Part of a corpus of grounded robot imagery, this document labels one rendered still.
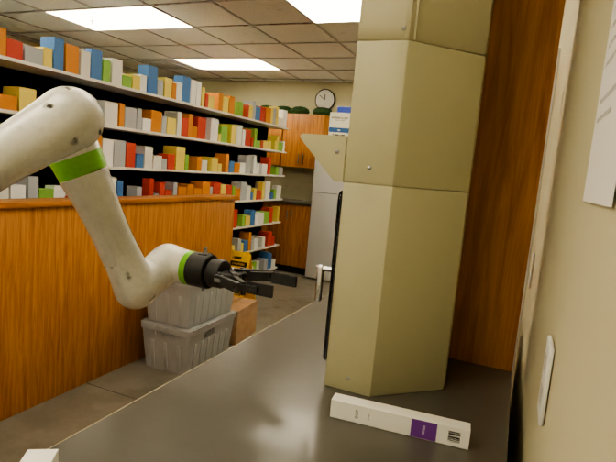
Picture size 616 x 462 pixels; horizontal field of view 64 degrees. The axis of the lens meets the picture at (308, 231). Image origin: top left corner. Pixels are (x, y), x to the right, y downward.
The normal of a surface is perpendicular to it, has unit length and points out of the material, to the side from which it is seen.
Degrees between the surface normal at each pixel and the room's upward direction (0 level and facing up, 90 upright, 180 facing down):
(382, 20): 90
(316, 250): 90
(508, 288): 90
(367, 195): 90
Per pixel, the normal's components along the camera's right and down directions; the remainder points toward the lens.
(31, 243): 0.92, 0.13
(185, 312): -0.40, 0.18
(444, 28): 0.36, 0.15
